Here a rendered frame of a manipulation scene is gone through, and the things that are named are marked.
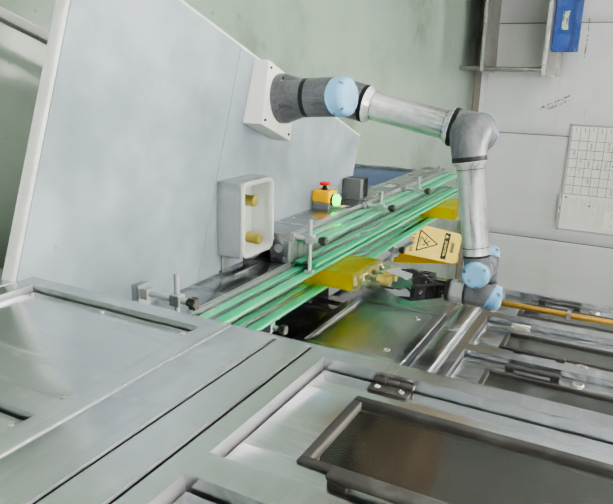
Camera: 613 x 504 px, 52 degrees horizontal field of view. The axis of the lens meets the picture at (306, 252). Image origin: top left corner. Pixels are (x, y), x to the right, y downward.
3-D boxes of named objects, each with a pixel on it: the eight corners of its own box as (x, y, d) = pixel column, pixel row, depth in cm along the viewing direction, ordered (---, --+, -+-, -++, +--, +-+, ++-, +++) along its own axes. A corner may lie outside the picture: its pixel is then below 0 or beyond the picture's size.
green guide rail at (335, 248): (294, 263, 202) (316, 267, 198) (294, 260, 201) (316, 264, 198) (445, 187, 351) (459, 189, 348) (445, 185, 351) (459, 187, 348)
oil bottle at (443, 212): (418, 215, 315) (474, 223, 303) (418, 204, 314) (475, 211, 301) (421, 214, 320) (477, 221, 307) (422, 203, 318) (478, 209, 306)
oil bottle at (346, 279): (301, 282, 209) (360, 293, 200) (301, 265, 207) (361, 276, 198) (308, 277, 214) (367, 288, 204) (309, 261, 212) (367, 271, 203)
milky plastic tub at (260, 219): (218, 255, 186) (243, 260, 182) (217, 180, 180) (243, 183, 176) (250, 243, 201) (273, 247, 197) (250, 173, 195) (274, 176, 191)
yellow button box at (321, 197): (310, 208, 236) (328, 210, 233) (311, 188, 234) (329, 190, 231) (319, 205, 242) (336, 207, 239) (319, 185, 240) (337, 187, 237)
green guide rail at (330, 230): (295, 241, 200) (317, 244, 196) (295, 237, 199) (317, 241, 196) (446, 174, 349) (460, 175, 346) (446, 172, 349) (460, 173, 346)
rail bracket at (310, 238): (287, 270, 198) (323, 276, 193) (288, 218, 194) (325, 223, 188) (292, 267, 201) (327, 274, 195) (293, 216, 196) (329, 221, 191)
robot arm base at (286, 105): (272, 66, 188) (301, 64, 184) (294, 81, 202) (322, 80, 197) (267, 116, 188) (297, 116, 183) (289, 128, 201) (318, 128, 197)
